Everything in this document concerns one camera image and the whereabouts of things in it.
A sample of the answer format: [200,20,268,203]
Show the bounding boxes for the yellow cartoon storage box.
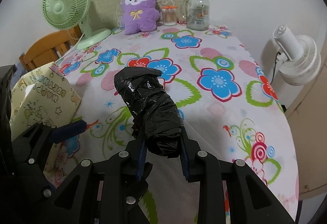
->
[9,62,82,140]

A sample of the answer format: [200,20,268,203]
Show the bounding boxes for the black garbage bag roll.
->
[114,67,183,158]

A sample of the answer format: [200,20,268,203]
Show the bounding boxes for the floral tablecloth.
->
[45,26,299,217]

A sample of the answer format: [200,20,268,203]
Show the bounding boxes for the white standing fan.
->
[273,25,321,86]

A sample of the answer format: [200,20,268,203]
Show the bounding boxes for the green desk fan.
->
[42,0,111,50]

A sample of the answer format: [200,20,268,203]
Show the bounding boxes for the purple plush toy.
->
[121,0,160,35]

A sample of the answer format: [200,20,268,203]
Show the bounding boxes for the cotton swab container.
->
[161,6,178,26]

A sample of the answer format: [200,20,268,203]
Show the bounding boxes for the glass mason jar mug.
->
[180,0,209,31]

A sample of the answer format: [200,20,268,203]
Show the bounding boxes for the fan power cable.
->
[270,51,282,85]

